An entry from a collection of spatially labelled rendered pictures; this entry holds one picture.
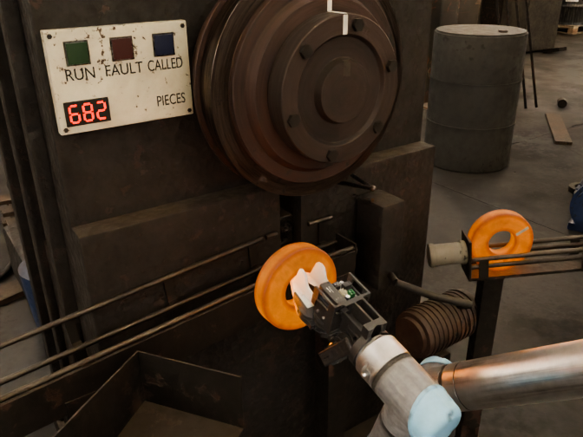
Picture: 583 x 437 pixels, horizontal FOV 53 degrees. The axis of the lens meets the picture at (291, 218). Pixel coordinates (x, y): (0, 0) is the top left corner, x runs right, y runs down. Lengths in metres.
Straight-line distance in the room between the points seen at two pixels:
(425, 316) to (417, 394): 0.68
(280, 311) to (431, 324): 0.57
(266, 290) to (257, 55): 0.41
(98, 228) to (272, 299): 0.39
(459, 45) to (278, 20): 2.83
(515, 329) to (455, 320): 0.95
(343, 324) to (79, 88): 0.62
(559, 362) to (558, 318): 1.73
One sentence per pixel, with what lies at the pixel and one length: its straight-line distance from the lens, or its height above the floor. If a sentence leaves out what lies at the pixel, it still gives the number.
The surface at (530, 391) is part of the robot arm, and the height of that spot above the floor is 0.80.
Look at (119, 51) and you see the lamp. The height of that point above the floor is 1.20.
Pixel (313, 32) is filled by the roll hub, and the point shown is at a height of 1.23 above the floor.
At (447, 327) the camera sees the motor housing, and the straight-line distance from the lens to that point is 1.53.
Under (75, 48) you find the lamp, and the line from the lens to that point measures 1.11.
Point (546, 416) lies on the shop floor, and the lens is 2.12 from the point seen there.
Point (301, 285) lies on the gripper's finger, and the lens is 0.97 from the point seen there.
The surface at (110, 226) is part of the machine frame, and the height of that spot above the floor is 0.87.
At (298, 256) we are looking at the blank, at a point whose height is 0.89.
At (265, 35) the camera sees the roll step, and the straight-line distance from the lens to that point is 1.08.
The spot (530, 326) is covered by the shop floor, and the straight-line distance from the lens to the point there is 2.52.
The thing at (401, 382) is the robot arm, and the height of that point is 0.82.
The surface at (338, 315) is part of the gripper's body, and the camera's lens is 0.90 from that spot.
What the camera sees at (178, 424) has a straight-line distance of 1.10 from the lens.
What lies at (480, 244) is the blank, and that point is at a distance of 1.49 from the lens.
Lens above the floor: 1.36
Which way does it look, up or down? 25 degrees down
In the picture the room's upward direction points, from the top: 1 degrees counter-clockwise
